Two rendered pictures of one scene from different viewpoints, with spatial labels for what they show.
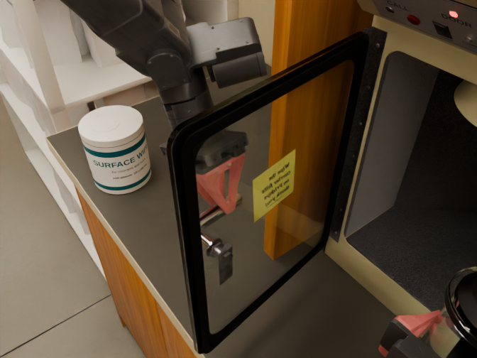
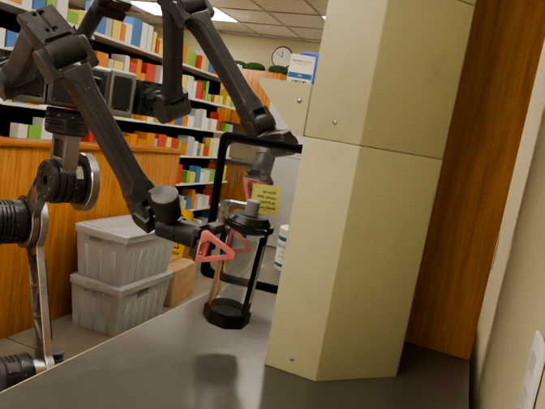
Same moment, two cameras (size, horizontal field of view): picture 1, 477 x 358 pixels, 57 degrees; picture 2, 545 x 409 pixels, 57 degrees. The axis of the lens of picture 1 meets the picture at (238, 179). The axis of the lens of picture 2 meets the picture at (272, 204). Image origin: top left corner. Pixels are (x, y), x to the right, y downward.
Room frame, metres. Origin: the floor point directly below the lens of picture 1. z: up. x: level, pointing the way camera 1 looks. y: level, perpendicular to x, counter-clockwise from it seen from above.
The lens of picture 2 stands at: (-0.29, -1.17, 1.41)
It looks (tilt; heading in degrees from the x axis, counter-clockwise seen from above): 8 degrees down; 57
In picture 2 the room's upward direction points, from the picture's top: 10 degrees clockwise
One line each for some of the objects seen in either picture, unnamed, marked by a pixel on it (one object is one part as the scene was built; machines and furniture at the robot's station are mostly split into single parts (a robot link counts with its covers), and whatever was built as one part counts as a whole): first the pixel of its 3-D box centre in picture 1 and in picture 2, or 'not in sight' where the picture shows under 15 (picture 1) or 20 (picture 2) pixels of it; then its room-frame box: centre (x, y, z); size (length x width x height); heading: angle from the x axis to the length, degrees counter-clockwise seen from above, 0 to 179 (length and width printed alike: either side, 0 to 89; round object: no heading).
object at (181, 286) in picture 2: not in sight; (166, 278); (1.18, 2.48, 0.14); 0.41 x 0.32 x 0.28; 43
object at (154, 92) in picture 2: not in sight; (156, 100); (0.28, 0.57, 1.45); 0.09 x 0.08 x 0.12; 14
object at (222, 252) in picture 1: (222, 263); (224, 210); (0.32, 0.02, 1.18); 0.02 x 0.02 x 0.06; 44
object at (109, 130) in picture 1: (117, 150); not in sight; (0.75, 0.26, 1.02); 0.13 x 0.13 x 0.15
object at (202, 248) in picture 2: not in sight; (216, 247); (0.18, -0.25, 1.15); 0.09 x 0.07 x 0.07; 129
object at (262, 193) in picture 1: (275, 207); (263, 215); (0.41, -0.05, 1.19); 0.30 x 0.01 x 0.40; 134
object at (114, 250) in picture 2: not in sight; (127, 248); (0.71, 2.07, 0.49); 0.60 x 0.42 x 0.33; 37
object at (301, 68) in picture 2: not in sight; (301, 71); (0.31, -0.26, 1.54); 0.05 x 0.05 x 0.06; 54
